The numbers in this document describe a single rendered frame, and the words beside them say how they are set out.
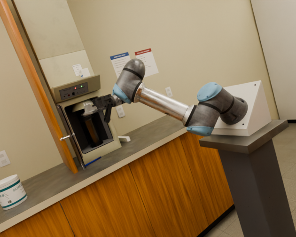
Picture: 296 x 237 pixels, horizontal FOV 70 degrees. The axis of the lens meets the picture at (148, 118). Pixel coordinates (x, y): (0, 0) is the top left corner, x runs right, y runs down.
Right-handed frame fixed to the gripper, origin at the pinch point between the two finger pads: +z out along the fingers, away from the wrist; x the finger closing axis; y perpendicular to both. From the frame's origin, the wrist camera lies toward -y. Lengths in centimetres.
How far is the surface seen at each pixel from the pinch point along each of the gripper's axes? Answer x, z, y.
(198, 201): 1, -58, -94
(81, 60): -26.0, -18.6, 36.2
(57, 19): -26, -12, 66
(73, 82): -14.9, -4.6, 21.5
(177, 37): -69, -149, 44
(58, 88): -15.3, 5.5, 21.2
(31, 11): -26, 1, 73
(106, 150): -26.0, -11.5, -31.1
